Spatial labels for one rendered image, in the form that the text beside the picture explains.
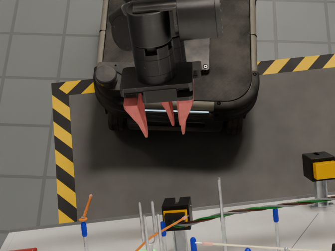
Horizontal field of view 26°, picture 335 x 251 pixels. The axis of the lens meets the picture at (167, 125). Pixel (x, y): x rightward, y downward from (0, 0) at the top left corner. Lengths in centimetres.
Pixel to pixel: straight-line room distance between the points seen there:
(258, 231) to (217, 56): 122
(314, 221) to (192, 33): 48
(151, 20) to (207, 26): 7
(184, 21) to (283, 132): 163
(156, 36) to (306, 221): 50
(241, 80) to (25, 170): 79
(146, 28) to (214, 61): 145
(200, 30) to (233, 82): 140
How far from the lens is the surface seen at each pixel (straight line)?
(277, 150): 252
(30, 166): 251
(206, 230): 130
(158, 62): 99
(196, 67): 120
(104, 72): 228
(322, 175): 135
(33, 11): 288
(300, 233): 124
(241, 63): 241
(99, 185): 244
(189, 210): 113
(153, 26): 96
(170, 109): 121
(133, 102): 102
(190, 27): 96
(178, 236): 117
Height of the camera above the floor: 220
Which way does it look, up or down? 60 degrees down
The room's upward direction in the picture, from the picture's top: straight up
